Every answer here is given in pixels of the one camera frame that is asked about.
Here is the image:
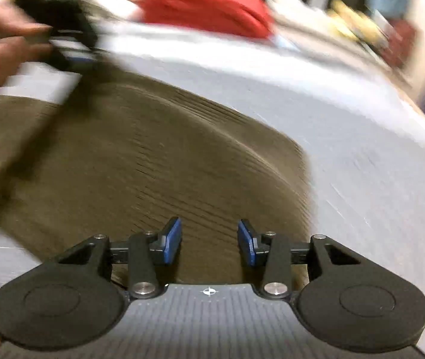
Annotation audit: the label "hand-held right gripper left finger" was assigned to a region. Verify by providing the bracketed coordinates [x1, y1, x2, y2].
[52, 216, 183, 300]

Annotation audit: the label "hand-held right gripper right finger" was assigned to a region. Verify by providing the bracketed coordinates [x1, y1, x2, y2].
[237, 218, 363, 301]

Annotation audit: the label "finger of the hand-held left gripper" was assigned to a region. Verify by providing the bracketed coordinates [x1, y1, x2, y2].
[52, 37, 101, 72]

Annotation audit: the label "olive green pants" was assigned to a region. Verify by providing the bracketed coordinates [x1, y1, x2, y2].
[0, 58, 315, 289]

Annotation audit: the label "person's left hand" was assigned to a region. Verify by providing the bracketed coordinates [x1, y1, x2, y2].
[0, 1, 55, 102]

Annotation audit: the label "red cloth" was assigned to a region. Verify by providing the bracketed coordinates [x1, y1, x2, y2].
[135, 0, 277, 41]

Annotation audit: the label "grey bed sheet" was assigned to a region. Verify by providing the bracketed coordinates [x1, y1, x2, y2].
[0, 19, 425, 359]

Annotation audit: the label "yellow plush toy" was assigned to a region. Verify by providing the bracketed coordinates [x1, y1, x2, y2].
[326, 0, 386, 42]

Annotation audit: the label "dark red object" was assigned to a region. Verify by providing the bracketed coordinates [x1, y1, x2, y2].
[384, 19, 420, 71]

